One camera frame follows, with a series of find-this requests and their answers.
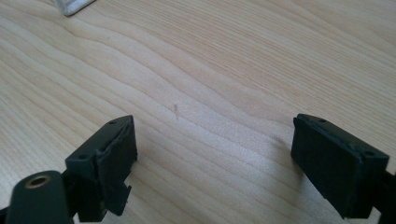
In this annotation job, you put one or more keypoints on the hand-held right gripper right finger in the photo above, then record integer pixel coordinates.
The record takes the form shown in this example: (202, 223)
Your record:
(336, 168)

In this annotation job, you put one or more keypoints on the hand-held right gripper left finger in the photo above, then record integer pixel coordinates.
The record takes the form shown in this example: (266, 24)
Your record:
(106, 161)

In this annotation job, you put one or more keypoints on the white square object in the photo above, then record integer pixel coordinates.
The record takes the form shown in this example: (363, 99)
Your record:
(72, 6)

